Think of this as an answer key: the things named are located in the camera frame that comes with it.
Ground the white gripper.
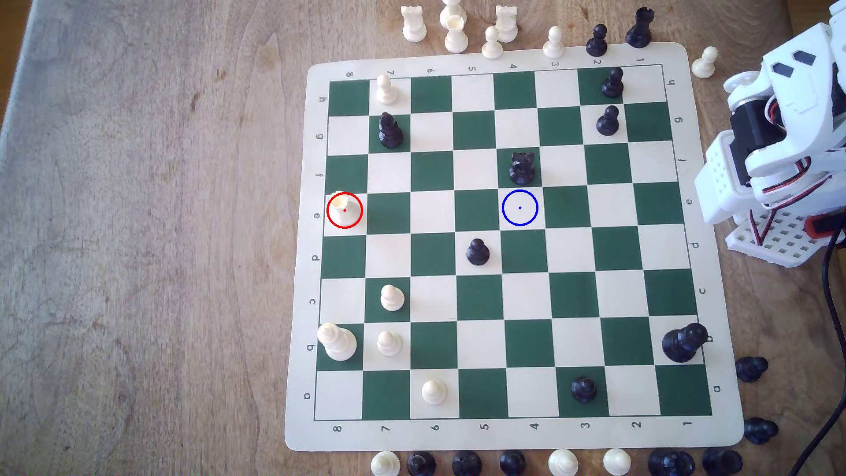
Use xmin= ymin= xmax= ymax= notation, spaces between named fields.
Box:
xmin=694 ymin=129 xmax=844 ymax=241

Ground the black chess king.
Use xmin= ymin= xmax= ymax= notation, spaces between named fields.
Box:
xmin=661 ymin=323 xmax=709 ymax=364

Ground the black chess knight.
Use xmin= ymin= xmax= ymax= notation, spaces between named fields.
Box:
xmin=508 ymin=151 xmax=537 ymax=186

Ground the black cable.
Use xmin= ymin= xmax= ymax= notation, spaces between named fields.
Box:
xmin=788 ymin=225 xmax=846 ymax=476

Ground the white perforated base plate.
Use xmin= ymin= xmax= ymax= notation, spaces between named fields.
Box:
xmin=726 ymin=208 xmax=836 ymax=269

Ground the black chess bishop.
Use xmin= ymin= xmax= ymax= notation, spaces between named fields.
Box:
xmin=378 ymin=112 xmax=404 ymax=149

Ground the green white chess board mat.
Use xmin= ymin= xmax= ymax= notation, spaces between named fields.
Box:
xmin=284 ymin=41 xmax=745 ymax=453

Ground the white chess rook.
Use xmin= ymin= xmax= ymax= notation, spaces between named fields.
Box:
xmin=494 ymin=5 xmax=519 ymax=44
xmin=444 ymin=16 xmax=469 ymax=54
xmin=401 ymin=5 xmax=428 ymax=43
xmin=328 ymin=191 xmax=362 ymax=227

